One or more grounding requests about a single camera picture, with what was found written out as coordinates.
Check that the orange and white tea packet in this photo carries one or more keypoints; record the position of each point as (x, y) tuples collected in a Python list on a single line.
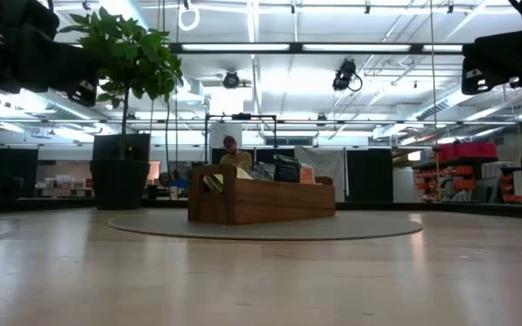
[(307, 175)]

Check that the wooden three-compartment organizer box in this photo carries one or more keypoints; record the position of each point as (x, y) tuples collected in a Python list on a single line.
[(265, 201)]

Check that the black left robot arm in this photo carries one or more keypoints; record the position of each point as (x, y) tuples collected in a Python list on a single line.
[(39, 16)]

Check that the green potted plant black pot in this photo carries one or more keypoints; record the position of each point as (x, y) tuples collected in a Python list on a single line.
[(122, 59)]

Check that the shelf with red bins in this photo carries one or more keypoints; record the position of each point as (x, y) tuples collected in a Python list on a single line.
[(467, 150)]

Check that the black upright panel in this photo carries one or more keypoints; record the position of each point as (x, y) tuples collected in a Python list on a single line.
[(370, 181)]

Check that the round grey mat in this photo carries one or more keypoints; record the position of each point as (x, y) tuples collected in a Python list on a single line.
[(152, 225)]

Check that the white hanging sheet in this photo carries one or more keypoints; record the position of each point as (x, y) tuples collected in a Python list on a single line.
[(324, 167)]

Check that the black overhead beam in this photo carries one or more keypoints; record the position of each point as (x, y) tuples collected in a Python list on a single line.
[(295, 47)]

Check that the person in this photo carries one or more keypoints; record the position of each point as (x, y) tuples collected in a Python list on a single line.
[(236, 156)]

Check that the black overhead camera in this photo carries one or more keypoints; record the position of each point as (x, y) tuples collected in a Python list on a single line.
[(231, 80), (345, 74)]

